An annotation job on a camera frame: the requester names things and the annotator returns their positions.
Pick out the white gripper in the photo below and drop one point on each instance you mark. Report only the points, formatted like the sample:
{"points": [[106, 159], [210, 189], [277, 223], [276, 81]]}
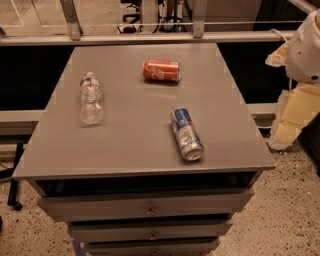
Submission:
{"points": [[305, 55]]}

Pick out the clear plastic water bottle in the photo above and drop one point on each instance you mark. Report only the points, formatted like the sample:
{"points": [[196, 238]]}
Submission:
{"points": [[91, 99]]}

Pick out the blue silver energy drink can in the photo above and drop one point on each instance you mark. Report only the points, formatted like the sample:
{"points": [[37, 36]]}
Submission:
{"points": [[188, 140]]}

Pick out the orange soda can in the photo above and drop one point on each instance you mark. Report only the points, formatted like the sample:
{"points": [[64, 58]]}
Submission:
{"points": [[162, 70]]}

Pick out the grey drawer cabinet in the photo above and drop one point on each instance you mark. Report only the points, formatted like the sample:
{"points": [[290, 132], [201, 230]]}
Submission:
{"points": [[134, 149]]}

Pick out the middle grey drawer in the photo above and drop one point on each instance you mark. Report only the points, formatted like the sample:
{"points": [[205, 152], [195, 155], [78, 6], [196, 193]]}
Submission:
{"points": [[150, 231]]}

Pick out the grey drawer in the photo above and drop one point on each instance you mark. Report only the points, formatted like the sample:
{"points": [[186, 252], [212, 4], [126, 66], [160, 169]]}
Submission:
{"points": [[145, 205], [153, 248], [150, 231]]}

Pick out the grey metal railing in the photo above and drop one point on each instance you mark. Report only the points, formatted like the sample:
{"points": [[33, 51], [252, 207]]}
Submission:
{"points": [[101, 22]]}

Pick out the bottom grey drawer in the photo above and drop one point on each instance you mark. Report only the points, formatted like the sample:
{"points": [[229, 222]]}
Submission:
{"points": [[153, 248]]}

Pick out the top grey drawer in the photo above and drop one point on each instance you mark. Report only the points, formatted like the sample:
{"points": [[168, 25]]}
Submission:
{"points": [[145, 205]]}

